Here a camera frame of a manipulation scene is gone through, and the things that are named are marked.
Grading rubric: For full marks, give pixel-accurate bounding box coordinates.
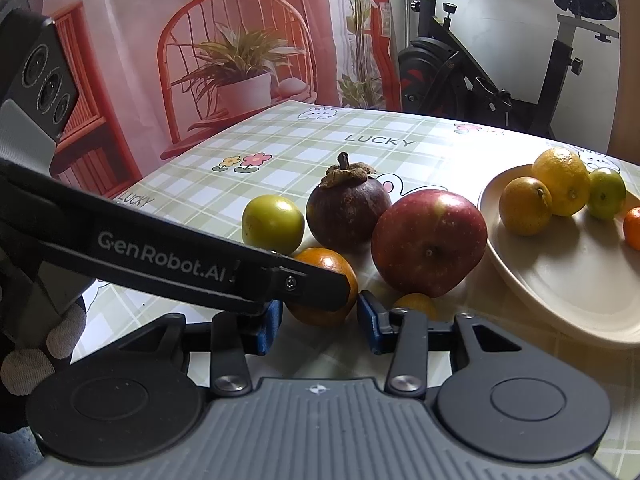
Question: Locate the purple mangosteen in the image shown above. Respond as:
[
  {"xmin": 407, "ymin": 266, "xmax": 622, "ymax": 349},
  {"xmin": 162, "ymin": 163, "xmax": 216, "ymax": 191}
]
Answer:
[{"xmin": 306, "ymin": 151, "xmax": 392, "ymax": 255}]

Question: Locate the wooden cabinet panel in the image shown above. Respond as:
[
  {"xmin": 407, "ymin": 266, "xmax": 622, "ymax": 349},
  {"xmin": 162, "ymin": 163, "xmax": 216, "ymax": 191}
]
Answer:
[{"xmin": 607, "ymin": 0, "xmax": 640, "ymax": 161}]

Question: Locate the person's left hand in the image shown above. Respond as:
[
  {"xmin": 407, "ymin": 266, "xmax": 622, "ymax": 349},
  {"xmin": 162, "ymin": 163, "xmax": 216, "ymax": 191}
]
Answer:
[{"xmin": 0, "ymin": 296, "xmax": 89, "ymax": 400}]

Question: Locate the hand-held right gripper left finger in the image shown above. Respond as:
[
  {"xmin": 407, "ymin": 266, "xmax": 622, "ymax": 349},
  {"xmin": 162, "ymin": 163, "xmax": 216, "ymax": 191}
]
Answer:
[{"xmin": 115, "ymin": 300, "xmax": 285, "ymax": 396}]

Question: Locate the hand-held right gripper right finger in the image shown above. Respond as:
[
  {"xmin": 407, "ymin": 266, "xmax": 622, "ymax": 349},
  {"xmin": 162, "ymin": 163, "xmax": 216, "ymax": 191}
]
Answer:
[{"xmin": 356, "ymin": 291, "xmax": 531, "ymax": 398}]

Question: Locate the black exercise bike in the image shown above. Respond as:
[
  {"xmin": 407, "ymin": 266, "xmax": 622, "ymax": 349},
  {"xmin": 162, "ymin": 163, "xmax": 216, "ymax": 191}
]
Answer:
[{"xmin": 385, "ymin": 0, "xmax": 621, "ymax": 141}]

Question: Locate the greenish orange mandarin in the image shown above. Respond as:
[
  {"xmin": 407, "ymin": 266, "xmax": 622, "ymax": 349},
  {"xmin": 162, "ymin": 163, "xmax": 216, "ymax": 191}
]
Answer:
[{"xmin": 498, "ymin": 176, "xmax": 554, "ymax": 237}]

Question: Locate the beige round plate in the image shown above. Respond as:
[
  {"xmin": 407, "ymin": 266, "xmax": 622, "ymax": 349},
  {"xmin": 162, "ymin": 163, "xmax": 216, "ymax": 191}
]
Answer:
[{"xmin": 477, "ymin": 164, "xmax": 640, "ymax": 351}]

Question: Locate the small yellow longan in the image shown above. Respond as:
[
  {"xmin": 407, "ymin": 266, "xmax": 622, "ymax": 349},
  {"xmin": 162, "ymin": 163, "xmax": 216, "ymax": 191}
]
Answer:
[{"xmin": 391, "ymin": 292, "xmax": 440, "ymax": 322}]

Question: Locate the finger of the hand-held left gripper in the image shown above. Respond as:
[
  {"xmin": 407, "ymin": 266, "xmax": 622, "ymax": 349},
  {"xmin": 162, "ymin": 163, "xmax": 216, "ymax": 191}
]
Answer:
[{"xmin": 259, "ymin": 263, "xmax": 352, "ymax": 314}]

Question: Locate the printed chair and plant backdrop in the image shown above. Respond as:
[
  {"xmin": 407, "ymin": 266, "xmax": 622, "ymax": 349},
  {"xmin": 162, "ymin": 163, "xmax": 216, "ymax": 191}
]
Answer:
[{"xmin": 0, "ymin": 0, "xmax": 401, "ymax": 201}]

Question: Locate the small bright orange tangerine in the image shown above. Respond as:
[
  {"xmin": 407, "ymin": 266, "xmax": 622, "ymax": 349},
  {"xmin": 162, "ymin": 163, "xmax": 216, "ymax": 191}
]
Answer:
[{"xmin": 623, "ymin": 207, "xmax": 640, "ymax": 252}]

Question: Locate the green checked rabbit tablecloth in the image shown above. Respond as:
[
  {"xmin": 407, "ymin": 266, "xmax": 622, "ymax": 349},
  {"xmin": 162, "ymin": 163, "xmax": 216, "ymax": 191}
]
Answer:
[{"xmin": 70, "ymin": 100, "xmax": 640, "ymax": 480}]

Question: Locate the large yellow orange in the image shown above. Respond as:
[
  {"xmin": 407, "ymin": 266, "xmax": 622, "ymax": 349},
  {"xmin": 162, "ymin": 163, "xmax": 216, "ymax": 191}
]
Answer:
[{"xmin": 531, "ymin": 147, "xmax": 592, "ymax": 218}]

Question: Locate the red apple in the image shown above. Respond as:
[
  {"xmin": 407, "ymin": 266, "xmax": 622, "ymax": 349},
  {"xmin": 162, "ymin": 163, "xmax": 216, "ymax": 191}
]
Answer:
[{"xmin": 371, "ymin": 191, "xmax": 488, "ymax": 298}]

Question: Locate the deep orange mandarin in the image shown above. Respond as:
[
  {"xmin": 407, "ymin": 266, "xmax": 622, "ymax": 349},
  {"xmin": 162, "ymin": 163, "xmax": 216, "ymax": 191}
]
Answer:
[{"xmin": 284, "ymin": 246, "xmax": 359, "ymax": 328}]

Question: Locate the green jujube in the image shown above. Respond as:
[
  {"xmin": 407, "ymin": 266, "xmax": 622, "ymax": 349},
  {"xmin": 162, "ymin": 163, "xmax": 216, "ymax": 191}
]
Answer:
[
  {"xmin": 586, "ymin": 167, "xmax": 627, "ymax": 221},
  {"xmin": 242, "ymin": 195, "xmax": 306, "ymax": 256}
]

